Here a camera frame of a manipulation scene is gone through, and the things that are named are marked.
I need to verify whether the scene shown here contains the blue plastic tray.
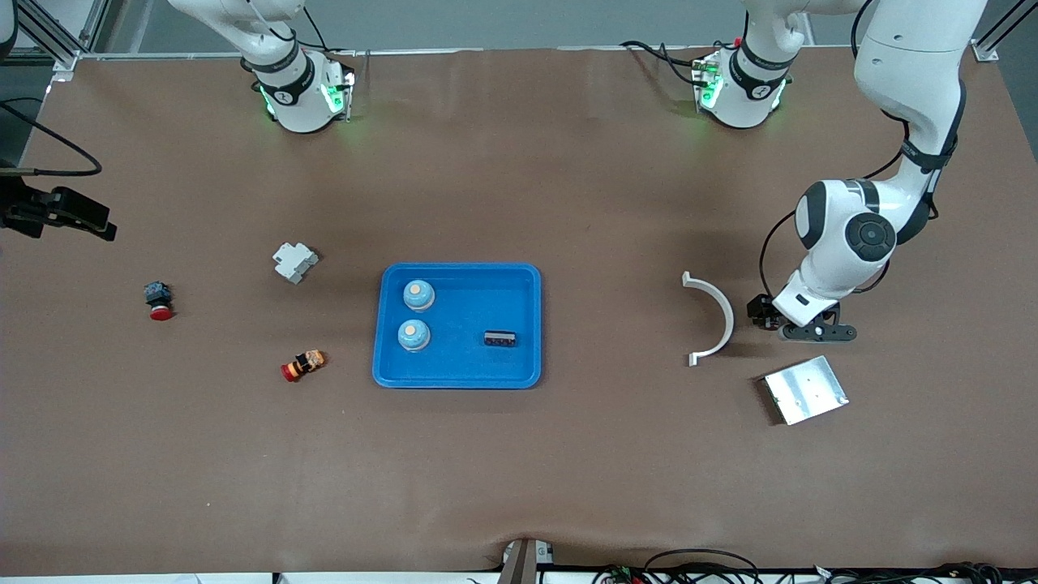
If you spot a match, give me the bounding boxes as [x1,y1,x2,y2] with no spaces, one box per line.
[371,261,543,390]

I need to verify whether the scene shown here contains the silver metal plate box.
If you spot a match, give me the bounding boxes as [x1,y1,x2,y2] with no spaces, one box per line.
[761,354,850,427]

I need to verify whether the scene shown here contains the white circuit breaker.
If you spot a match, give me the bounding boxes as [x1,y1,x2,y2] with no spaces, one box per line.
[272,242,320,285]

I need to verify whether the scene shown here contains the red yellow emergency stop button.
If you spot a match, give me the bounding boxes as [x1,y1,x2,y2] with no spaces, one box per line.
[281,349,327,383]

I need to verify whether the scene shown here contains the white curved plastic bracket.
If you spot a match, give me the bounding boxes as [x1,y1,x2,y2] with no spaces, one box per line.
[681,272,736,367]

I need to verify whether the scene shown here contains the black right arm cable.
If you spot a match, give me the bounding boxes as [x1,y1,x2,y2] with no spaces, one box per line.
[0,99,104,177]

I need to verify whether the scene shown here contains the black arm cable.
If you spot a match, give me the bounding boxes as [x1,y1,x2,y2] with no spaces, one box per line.
[0,99,104,177]
[759,77,970,301]

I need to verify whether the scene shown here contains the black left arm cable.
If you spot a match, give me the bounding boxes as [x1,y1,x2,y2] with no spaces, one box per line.
[759,77,970,301]

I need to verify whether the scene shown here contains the aluminium frame profile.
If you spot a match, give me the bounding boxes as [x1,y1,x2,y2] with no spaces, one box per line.
[16,0,110,82]
[971,0,1038,63]

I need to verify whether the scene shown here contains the black base cable bundle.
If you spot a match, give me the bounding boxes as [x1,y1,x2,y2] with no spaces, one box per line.
[620,39,706,86]

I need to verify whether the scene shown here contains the black cable bundle coloured wires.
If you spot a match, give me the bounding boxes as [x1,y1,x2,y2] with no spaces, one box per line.
[592,549,763,584]

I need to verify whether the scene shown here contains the metal post bracket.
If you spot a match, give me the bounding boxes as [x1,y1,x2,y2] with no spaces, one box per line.
[496,537,556,584]

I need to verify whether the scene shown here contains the silver table edge rail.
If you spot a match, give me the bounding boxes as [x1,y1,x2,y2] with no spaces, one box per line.
[77,42,978,59]

